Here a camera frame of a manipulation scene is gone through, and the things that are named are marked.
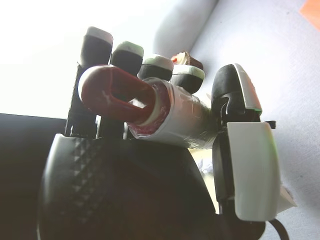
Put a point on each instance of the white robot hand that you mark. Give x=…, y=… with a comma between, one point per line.
x=125, y=200

